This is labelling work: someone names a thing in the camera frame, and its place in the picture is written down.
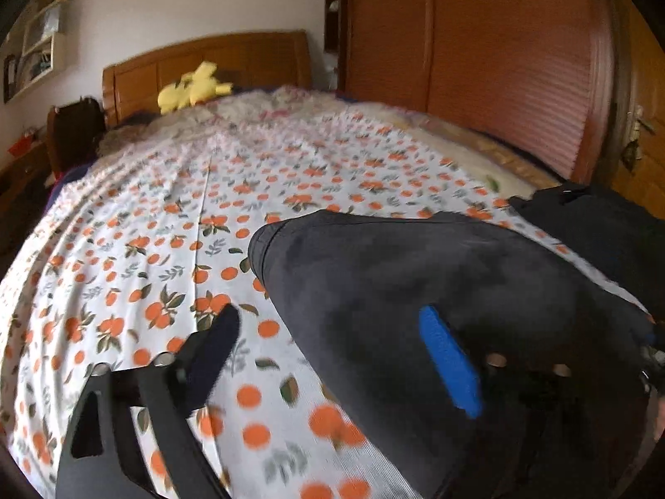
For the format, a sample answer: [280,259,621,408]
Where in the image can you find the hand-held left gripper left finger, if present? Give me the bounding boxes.
[56,304,242,499]

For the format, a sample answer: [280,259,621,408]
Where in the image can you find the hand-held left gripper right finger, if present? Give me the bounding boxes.
[419,304,624,499]

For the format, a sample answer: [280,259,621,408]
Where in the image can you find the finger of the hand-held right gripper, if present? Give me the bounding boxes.
[636,317,665,390]

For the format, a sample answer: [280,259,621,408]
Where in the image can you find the black jacket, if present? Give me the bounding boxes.
[248,209,655,499]

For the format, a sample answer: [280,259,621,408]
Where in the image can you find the wooden bed with floral sheet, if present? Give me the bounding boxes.
[0,109,650,499]

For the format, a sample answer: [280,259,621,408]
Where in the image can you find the folded black garment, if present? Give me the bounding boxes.
[509,182,665,318]

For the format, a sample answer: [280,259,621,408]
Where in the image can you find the black backpack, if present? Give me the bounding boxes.
[57,99,105,167]

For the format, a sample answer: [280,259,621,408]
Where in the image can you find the wooden desk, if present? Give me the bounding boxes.
[0,140,53,209]

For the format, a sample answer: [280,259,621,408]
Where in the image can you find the floral quilt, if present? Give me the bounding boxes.
[99,86,562,193]

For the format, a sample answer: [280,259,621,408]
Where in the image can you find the yellow plush toy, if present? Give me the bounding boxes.
[157,61,233,114]

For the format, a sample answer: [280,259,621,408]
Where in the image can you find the wooden chair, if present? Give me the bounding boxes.
[47,98,107,180]

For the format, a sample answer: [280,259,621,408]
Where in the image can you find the wooden headboard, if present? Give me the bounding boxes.
[102,30,313,128]

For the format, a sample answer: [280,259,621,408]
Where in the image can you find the wooden door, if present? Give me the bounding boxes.
[613,0,665,219]

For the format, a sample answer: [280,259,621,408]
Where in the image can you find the wooden slatted wardrobe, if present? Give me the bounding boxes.
[325,0,624,185]

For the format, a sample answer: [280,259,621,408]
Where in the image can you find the metal door handle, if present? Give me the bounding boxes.
[623,106,655,172]

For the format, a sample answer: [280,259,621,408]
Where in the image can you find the white wall shelf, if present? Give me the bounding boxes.
[2,0,71,104]

